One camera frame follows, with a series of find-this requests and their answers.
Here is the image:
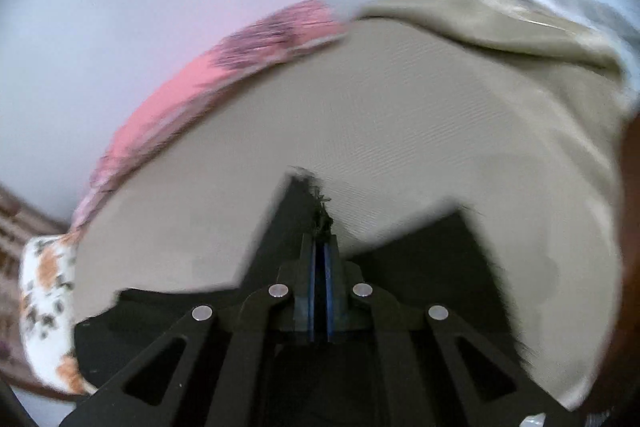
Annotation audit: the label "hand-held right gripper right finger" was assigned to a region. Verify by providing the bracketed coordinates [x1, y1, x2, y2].
[323, 234, 587, 427]

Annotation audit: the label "pink striped pillow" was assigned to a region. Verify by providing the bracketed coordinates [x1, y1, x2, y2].
[70, 0, 351, 234]

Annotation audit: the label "white orange floral cloth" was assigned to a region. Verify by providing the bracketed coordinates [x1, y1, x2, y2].
[19, 234, 98, 397]

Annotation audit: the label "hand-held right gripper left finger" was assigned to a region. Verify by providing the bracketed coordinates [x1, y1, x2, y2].
[60, 234, 319, 427]

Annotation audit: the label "black pants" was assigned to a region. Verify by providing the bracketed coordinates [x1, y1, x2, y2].
[74, 167, 532, 427]

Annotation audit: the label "beige textured bed sheet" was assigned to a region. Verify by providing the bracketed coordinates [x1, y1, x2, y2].
[70, 0, 632, 413]

